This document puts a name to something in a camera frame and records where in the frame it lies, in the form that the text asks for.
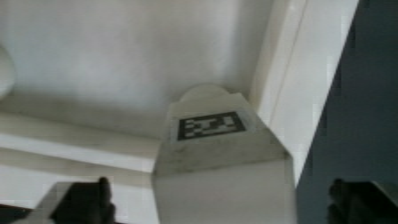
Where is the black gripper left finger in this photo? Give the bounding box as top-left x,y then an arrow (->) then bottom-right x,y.
49,177 -> 115,224

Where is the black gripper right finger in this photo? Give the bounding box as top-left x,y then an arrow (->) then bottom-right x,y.
326,179 -> 398,224

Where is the white table leg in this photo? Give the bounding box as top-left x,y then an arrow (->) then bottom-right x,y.
150,85 -> 296,224

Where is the white square tabletop part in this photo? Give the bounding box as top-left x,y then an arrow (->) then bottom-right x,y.
0,0 -> 358,224

